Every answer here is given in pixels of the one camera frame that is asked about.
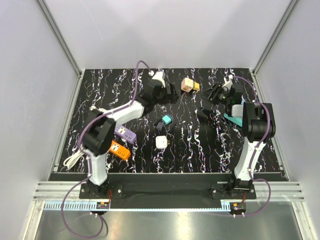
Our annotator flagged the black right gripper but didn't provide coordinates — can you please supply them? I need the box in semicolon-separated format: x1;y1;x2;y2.
198;82;231;105

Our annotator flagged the yellow plug adapter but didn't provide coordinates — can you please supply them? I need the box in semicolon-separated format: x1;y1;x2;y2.
192;81;200;92

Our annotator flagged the teal plug adapter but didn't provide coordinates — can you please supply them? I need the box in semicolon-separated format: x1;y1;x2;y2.
161;114;173;125

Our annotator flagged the dark purple plug adapter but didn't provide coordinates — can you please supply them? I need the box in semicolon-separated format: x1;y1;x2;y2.
156;121;165;131

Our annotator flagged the white pink socket adapter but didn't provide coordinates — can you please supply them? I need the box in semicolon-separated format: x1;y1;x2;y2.
181;77;196;93

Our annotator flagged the white cube socket adapter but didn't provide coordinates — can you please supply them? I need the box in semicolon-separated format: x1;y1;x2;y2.
155;135;170;150

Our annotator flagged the purple power strip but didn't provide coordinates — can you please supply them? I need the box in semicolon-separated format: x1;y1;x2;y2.
114;125;137;144

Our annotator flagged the orange power strip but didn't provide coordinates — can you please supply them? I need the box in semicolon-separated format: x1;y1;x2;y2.
109;140;131;161

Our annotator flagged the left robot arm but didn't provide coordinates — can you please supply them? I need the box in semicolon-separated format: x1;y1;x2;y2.
78;79;178;198

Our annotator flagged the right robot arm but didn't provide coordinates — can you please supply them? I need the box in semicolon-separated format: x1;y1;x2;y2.
203;83;276;199

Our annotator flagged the teal triangular power strip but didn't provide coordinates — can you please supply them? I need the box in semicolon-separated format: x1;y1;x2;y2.
223;113;243;127

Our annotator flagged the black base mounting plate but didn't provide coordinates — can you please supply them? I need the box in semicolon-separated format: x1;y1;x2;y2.
79;182;257;200

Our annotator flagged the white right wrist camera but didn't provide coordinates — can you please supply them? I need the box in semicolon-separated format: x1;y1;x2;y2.
222;74;234;91

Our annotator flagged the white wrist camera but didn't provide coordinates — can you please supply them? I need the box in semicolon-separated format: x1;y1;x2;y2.
222;74;234;91
148;70;166;88

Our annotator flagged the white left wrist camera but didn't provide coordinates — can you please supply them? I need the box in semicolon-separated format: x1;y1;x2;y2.
148;70;166;88

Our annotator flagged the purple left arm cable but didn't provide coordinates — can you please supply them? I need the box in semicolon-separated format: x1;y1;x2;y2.
61;59;152;237

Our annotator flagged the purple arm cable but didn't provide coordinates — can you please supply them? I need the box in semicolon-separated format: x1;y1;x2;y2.
232;75;272;218
61;59;152;237

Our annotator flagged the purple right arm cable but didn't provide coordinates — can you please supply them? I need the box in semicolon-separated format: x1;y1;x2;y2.
232;75;272;218

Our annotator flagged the white plug with cord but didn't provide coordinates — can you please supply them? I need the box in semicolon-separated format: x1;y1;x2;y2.
89;105;106;114

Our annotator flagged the aluminium frame rail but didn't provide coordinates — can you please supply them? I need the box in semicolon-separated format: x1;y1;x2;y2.
35;0;82;77

